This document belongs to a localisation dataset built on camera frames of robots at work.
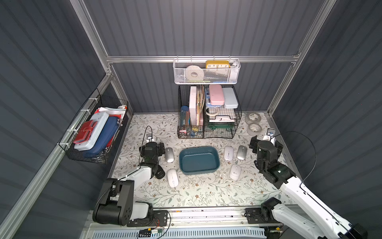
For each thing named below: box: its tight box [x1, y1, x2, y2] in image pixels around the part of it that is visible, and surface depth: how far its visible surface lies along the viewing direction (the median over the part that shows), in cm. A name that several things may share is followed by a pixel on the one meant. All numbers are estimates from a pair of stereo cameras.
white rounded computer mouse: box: [223, 145, 234, 161], surface depth 98 cm
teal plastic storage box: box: [179, 145, 221, 176], surface depth 95 cm
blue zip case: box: [81, 116, 120, 156], surface depth 68 cm
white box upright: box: [189, 86, 197, 126], surface depth 95 cm
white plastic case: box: [74, 112, 110, 151], surface depth 67 cm
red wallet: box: [73, 119, 98, 144], surface depth 65 cm
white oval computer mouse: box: [229, 163, 242, 181], surface depth 89 cm
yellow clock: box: [205, 60, 231, 69], surface depth 90 cm
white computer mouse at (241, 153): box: [236, 145, 248, 161], surface depth 99 cm
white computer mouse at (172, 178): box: [167, 168, 180, 188], surface depth 86 cm
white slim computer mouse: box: [165, 146, 175, 164], surface depth 99 cm
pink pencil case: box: [208, 84, 225, 106], surface depth 98 cm
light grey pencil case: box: [222, 87, 239, 109], surface depth 98 cm
